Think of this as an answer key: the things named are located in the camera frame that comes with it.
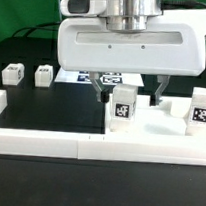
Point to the white tag sheet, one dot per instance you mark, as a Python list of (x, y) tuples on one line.
[(107, 78)]

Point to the white U-shaped fence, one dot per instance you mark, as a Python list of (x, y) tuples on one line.
[(143, 148)]

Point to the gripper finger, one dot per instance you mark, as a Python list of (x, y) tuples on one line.
[(157, 96), (102, 92)]

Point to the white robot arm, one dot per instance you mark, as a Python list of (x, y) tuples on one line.
[(155, 37)]

